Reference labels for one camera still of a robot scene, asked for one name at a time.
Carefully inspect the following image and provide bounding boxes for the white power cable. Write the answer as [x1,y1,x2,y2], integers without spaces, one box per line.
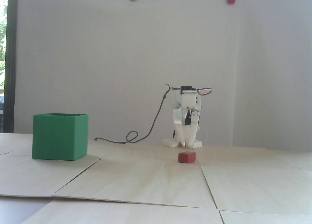
[199,127,208,145]

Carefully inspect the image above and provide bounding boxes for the green box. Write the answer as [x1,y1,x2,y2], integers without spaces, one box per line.
[32,113,88,161]

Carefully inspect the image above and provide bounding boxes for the dark window frame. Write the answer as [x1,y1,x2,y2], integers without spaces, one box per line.
[3,0,19,133]

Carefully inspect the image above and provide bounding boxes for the thin black camera cable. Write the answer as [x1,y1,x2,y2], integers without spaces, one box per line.
[94,84,175,144]

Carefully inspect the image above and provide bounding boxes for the red block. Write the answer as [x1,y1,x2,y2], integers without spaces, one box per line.
[178,151,197,164]

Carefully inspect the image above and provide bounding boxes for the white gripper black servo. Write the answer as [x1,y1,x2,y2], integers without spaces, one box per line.
[172,93,200,148]

